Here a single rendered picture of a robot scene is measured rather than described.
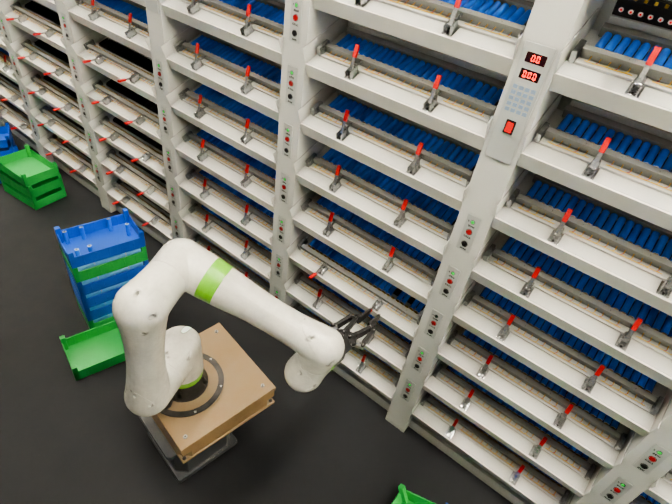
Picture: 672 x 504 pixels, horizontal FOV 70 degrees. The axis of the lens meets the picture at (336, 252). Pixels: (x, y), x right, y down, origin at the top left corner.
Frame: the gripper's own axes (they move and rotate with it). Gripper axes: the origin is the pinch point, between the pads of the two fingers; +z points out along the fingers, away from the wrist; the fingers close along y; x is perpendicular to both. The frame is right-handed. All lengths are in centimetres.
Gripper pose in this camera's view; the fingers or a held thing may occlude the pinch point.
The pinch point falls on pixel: (368, 318)
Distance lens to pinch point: 160.9
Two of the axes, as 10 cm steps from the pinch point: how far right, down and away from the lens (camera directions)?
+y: -7.9, -4.7, 4.0
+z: 5.7, -3.2, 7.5
